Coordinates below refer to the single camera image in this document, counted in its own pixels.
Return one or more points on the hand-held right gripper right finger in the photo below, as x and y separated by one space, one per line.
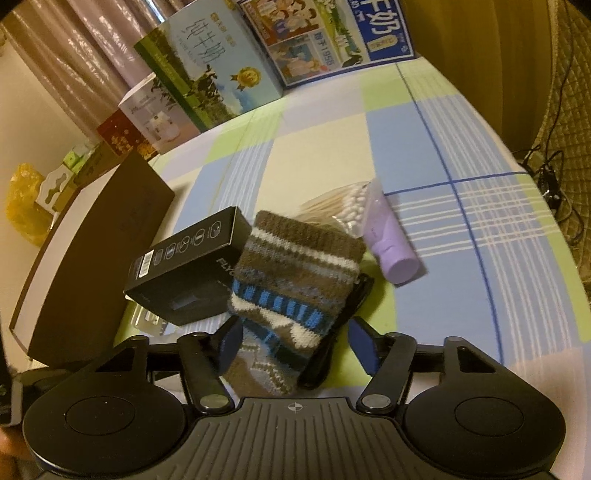
364 346

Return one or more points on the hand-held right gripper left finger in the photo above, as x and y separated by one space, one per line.
229 344

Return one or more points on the black product box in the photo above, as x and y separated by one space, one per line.
184 272

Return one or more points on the brown striped knitted sock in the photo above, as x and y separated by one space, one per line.
286 277

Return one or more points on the purple packet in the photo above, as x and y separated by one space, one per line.
392 249

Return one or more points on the bag of cotton swabs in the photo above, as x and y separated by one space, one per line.
341 207

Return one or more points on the brown storage box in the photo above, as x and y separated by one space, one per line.
92 258

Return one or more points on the checked tablecloth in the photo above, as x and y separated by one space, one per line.
461 258

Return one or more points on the cardboard box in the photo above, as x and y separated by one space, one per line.
99 164

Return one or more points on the red gold patterned box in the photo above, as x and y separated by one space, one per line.
122 136

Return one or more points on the white humidifier box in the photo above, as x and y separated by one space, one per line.
157 120

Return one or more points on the green tissue packs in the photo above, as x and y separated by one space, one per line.
76 157

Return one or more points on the yellow plastic bag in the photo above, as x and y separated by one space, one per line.
25 203

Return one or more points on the green milk carton box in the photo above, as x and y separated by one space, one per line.
207 60

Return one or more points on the quilted beige chair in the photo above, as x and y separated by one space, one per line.
568 115

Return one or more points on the blue milk carton box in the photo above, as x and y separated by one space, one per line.
323 41

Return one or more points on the pinkish curtain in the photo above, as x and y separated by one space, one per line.
69 55

